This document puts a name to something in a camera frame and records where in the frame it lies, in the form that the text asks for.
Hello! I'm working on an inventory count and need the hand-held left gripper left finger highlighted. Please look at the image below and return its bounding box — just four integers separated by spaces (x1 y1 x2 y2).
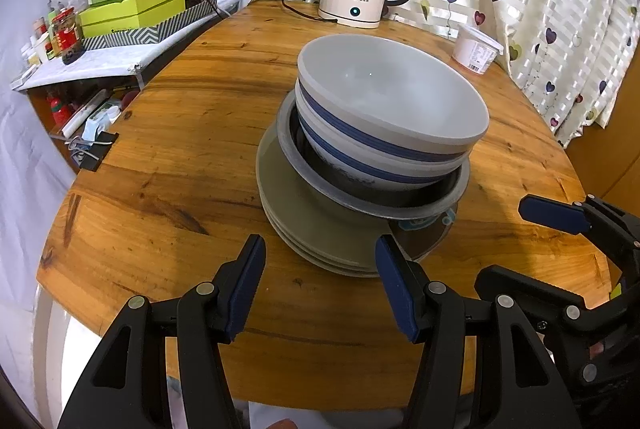
57 234 267 429

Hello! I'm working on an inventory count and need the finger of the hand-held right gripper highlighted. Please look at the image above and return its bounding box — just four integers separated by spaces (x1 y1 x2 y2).
518 194 640 282
473 264 623 342

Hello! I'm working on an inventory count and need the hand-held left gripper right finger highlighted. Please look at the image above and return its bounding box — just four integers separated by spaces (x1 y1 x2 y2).
375 234 583 429

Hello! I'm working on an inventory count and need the olive plate with blue flower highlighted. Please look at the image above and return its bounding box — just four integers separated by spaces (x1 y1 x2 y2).
260 189 436 272
270 209 401 278

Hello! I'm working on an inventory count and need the stainless steel bowl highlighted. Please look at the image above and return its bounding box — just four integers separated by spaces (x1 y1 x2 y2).
276 93 472 221

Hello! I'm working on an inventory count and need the stack of grey plates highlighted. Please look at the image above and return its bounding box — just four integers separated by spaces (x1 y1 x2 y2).
256 129 458 260

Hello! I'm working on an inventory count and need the small white blue-banded bowl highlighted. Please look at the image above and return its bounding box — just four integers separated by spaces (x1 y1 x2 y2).
296 34 490 160

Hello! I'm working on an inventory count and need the wooden cabinet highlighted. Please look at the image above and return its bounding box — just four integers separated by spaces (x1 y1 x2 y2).
562 44 640 220

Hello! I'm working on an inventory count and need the white plastic tub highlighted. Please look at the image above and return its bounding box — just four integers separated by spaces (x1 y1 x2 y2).
452 23 503 75

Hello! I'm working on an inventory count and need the white tube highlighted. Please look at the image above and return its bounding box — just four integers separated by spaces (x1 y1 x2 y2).
60 89 111 137

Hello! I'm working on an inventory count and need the small red bottle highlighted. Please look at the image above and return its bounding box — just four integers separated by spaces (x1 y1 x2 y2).
47 92 71 125

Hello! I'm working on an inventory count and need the white shelf board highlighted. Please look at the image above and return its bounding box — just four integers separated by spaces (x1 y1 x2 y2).
11 42 168 92

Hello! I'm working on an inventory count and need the zigzag patterned box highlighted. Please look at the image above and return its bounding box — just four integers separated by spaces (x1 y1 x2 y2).
80 0 218 51

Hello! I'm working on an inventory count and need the lime green box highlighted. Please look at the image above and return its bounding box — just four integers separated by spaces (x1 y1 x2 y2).
77 0 188 39

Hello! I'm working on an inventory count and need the red lidded jar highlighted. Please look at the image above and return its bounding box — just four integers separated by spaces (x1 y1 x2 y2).
50 6 83 60

